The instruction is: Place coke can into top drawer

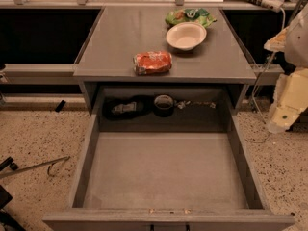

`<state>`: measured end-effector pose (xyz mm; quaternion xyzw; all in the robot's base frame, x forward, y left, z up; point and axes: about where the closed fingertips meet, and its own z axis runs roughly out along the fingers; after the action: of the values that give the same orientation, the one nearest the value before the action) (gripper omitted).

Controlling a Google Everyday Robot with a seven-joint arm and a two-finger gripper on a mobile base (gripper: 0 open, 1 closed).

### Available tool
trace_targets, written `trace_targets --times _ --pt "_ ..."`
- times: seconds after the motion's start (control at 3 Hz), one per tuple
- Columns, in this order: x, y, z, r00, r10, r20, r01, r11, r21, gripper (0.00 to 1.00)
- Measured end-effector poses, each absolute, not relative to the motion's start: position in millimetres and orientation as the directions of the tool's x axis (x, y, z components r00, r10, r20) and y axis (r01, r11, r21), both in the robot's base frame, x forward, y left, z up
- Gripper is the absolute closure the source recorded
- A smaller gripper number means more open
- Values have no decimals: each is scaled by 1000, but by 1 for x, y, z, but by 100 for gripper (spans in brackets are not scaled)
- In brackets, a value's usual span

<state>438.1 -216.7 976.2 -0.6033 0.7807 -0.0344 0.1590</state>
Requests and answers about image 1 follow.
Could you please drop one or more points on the white paper bowl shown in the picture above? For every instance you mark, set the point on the white paper bowl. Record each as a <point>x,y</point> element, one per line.
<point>186,36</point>

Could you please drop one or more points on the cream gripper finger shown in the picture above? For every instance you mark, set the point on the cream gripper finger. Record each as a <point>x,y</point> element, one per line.
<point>278,42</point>
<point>290,100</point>

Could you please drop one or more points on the metal rod on floor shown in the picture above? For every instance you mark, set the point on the metal rod on floor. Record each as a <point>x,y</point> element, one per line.
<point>52,162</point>

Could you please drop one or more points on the black equipment at left edge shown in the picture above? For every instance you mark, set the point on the black equipment at left edge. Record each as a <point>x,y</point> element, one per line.
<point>7,222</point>

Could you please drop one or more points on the green chip bag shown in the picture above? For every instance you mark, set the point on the green chip bag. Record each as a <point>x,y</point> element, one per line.
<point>199,15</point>

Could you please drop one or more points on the grey cabinet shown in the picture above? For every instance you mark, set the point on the grey cabinet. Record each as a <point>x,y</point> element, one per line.
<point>122,32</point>

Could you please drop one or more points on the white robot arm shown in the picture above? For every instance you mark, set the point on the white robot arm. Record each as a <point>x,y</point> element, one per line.
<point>296,48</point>

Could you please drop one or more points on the small black block on floor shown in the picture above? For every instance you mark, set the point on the small black block on floor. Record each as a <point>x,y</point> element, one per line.
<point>60,106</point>

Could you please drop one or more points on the grey open top drawer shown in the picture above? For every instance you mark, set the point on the grey open top drawer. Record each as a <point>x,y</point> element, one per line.
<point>190,171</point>

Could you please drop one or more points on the red crushed coke can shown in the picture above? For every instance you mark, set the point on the red crushed coke can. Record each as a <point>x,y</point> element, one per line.
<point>152,62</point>

